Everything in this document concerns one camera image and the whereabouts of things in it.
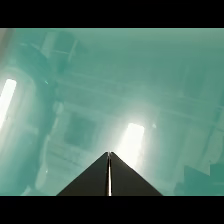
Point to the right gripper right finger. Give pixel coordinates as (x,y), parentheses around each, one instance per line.
(128,181)

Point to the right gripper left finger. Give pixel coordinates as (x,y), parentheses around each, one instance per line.
(93,181)

